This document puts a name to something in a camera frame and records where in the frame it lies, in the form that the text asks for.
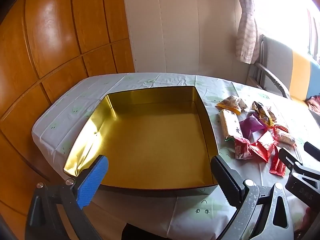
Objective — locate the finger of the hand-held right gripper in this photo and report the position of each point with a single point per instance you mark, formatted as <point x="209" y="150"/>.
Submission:
<point x="310" y="190"/>
<point x="313" y="151"/>

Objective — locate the long red snack stick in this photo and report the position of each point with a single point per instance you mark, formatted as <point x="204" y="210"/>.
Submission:
<point x="277" y="166"/>

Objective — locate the purple snack packet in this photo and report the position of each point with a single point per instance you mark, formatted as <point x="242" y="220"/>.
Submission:
<point x="250" y="126"/>

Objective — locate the red white-print snack packet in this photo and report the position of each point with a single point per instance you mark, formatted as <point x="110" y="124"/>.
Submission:
<point x="242" y="148"/>

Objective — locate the red patterned cloth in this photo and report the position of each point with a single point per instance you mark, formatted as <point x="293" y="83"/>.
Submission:
<point x="313" y="103"/>

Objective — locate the bright window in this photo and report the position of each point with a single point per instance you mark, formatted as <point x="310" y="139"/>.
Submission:
<point x="280" y="10"/>

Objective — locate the long cream cracker packet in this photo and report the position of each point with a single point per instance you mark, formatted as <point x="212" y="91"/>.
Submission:
<point x="230" y="125"/>

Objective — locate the plain red snack packet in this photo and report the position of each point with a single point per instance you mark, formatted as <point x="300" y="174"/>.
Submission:
<point x="262" y="146"/>

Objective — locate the square gold-lined tin box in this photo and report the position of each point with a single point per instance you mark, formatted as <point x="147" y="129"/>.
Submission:
<point x="150" y="142"/>

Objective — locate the pale checked curtain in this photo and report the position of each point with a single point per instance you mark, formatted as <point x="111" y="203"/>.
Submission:
<point x="246" y="30"/>

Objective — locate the orange wooden wardrobe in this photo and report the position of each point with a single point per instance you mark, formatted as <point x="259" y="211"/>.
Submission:
<point x="62" y="30"/>

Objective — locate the red floral snack packet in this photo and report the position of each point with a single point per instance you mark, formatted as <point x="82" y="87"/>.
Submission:
<point x="283" y="136"/>

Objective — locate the orange yellow snack packet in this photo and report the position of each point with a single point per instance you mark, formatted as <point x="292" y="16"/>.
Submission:
<point x="231" y="103"/>

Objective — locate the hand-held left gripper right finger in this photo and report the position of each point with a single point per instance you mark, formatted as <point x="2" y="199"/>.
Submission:
<point x="225" y="180"/>

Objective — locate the grey yellow blue armchair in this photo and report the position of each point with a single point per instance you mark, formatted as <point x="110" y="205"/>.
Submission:
<point x="277" y="60"/>

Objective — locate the dark gold snack packet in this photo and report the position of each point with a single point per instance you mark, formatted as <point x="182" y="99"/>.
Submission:
<point x="263" y="112"/>

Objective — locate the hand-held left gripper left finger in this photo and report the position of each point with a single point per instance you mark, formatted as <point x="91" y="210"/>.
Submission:
<point x="92" y="180"/>

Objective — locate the white green-print tablecloth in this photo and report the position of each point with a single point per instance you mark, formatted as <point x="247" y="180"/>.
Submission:
<point x="140" y="80"/>

